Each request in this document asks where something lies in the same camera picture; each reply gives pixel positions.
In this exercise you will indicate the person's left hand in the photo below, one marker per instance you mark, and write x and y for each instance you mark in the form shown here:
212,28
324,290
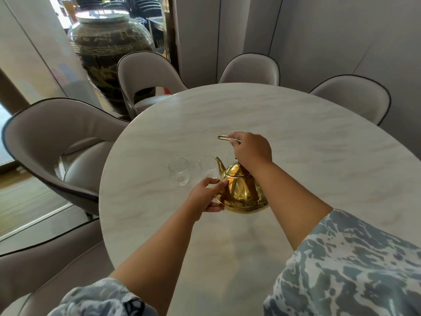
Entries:
200,197

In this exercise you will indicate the person's right hand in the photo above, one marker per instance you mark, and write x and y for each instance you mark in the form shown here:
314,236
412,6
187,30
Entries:
253,151

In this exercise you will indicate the person's right fingers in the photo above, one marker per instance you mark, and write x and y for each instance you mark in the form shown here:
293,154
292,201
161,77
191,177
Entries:
237,143

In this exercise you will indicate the person's left thumb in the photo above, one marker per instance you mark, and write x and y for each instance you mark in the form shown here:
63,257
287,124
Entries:
212,180

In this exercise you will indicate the gold metal teapot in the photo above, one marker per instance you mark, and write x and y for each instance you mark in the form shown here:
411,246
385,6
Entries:
240,194

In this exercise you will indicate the person's right forearm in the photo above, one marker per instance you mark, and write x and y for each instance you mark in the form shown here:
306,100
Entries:
286,200

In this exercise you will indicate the person's left forearm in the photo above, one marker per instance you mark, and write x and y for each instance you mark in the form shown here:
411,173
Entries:
158,256

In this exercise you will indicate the clear drinking glass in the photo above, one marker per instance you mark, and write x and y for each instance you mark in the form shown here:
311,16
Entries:
208,167
179,174

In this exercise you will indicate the beige upholstered chair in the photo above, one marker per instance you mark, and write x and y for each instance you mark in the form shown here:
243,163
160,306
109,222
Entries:
59,128
42,269
355,97
250,70
144,70

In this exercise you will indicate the blue white patterned shirt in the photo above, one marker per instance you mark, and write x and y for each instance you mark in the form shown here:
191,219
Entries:
348,266

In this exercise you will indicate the large dark ceramic jar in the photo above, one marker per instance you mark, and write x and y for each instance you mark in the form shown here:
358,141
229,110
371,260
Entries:
105,46

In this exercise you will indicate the grey jar lid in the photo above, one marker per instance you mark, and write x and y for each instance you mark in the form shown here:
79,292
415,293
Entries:
102,18

